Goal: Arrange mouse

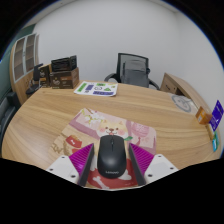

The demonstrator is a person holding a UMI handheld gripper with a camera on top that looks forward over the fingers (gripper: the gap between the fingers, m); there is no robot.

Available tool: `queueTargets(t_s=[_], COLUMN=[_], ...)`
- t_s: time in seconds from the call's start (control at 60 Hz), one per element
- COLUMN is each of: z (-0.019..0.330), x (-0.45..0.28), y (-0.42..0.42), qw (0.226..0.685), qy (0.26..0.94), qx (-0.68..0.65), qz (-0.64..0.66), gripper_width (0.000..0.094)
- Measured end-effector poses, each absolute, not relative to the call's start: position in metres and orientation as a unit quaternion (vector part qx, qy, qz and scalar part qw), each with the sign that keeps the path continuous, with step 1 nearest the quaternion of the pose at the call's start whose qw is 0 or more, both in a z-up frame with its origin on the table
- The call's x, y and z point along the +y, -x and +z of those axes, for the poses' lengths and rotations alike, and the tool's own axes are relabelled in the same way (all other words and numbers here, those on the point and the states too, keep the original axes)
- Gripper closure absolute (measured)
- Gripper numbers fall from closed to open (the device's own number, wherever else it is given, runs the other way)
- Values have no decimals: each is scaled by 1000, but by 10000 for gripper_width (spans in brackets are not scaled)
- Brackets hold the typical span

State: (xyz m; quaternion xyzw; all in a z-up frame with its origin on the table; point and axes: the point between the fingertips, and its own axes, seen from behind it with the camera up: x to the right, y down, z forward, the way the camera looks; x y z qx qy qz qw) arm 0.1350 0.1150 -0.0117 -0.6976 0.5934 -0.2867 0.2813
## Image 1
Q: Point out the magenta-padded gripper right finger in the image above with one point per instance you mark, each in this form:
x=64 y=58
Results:
x=160 y=165

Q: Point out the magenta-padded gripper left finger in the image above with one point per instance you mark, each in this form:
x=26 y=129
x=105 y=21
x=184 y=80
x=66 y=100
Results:
x=61 y=165

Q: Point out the black computer mouse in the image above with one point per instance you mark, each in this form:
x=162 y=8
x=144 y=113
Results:
x=112 y=156

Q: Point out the cartoon dog print mouse pad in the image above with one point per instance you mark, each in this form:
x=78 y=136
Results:
x=100 y=123

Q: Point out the green flat box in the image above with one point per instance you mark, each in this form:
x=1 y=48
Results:
x=216 y=141

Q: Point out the tan flat box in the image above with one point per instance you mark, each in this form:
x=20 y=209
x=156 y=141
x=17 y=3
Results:
x=210 y=131

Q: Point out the orange-brown cardboard box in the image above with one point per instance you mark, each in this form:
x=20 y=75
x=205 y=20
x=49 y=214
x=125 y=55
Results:
x=203 y=116

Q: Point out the dark sofa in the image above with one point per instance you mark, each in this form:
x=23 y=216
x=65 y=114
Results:
x=8 y=115

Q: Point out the purple packet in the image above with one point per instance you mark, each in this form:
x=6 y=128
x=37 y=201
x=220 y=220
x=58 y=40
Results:
x=217 y=115

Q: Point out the wooden side desk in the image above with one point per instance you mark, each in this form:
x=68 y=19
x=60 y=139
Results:
x=178 y=87

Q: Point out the white sticker sheet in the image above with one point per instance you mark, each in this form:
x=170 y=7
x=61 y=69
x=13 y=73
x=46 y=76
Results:
x=96 y=88

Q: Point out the large brown printed carton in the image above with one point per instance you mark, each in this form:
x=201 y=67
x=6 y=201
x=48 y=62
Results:
x=65 y=79

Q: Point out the small brown printed carton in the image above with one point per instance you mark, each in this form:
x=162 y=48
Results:
x=44 y=76

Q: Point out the small black chair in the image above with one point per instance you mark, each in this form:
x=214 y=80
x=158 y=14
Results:
x=35 y=78

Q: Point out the black mesh office chair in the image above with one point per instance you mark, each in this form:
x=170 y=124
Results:
x=133 y=71

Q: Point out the black box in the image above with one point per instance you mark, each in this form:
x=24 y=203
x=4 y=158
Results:
x=63 y=63

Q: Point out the wooden glass-door shelf cabinet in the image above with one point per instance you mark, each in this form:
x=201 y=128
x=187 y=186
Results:
x=22 y=60

